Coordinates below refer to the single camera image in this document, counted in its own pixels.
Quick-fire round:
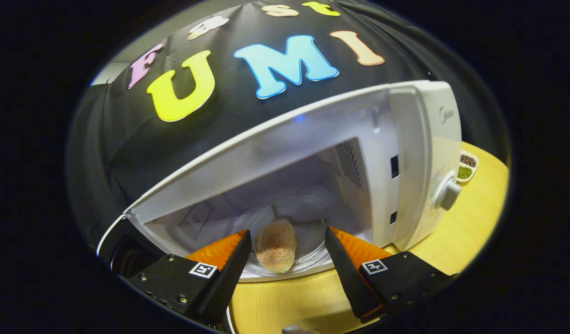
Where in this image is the breaded pink food patty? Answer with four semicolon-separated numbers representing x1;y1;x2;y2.
254;219;297;274

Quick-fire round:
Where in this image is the white microwave oven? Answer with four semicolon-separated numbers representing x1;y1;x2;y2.
96;80;463;283

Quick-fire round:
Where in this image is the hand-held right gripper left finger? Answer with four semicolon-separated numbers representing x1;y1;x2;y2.
126;230;253;325

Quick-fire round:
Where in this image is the white divided dish of beans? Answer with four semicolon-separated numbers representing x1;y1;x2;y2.
456;149;479;183

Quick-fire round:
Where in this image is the glass turntable plate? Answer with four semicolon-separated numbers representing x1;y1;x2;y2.
241;195;341;279

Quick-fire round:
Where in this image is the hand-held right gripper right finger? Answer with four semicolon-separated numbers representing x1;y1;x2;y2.
324;226;453;324

